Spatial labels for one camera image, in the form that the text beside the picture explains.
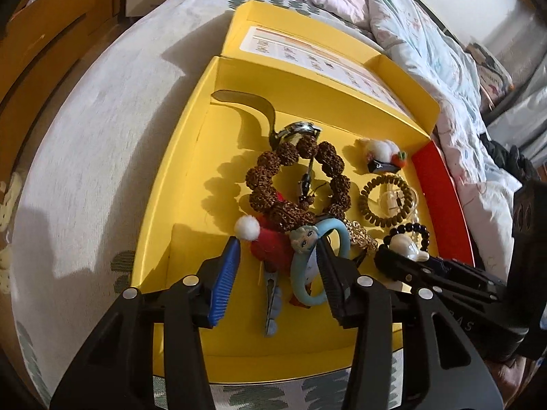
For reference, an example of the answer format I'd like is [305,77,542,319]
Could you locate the clear pearl claw clip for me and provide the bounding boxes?
[377,184,419,223]

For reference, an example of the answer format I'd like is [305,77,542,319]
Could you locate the white pompom carrot hair clip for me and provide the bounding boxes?
[357,138,407,174]

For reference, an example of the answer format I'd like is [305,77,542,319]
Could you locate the black bead bracelet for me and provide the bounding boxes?
[383,222,431,253]

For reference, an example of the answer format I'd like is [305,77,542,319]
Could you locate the wooden cabinet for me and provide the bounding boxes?
[1,0,120,182]

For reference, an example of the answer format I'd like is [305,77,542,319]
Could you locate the light blue hair clip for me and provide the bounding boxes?
[264,272,282,337]

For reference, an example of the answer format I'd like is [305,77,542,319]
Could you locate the gold rhinestone hair clip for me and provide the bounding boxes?
[344,219,378,251]

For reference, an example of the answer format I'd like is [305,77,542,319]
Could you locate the brown rudraksha bead bracelet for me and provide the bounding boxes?
[244,136,352,233]

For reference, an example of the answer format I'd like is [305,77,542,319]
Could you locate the brown spiral hair tie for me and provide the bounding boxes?
[358,173,419,229]

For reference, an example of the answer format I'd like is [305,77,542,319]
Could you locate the yellow cardboard box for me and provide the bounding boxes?
[133,1,474,384]

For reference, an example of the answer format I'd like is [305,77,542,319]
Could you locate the light blue hair tie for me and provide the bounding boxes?
[289,217,352,308]

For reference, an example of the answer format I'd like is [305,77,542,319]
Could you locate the red santa hat clip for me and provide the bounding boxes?
[235,216,325,307]

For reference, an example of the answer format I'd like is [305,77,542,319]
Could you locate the white shell hair clip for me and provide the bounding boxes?
[388,234,429,262]

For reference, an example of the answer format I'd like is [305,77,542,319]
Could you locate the floral white duvet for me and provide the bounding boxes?
[367,0,522,278]

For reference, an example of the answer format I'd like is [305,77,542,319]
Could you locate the black strap wristwatch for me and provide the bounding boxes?
[211,90,322,211]

